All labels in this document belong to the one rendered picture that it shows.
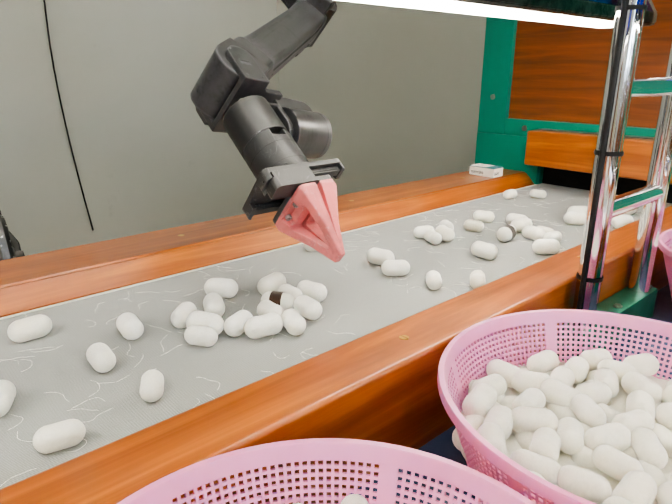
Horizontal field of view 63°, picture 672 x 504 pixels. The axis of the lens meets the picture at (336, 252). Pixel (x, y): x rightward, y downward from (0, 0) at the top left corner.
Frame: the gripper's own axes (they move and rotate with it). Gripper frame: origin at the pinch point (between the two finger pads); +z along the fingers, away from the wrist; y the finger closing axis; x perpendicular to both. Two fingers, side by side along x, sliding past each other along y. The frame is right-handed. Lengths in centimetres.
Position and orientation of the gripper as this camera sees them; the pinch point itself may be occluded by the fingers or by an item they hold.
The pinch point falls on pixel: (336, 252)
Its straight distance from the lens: 55.3
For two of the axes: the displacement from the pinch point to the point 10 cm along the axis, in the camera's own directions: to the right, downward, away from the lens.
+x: -4.4, 5.8, 6.9
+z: 5.2, 7.9, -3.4
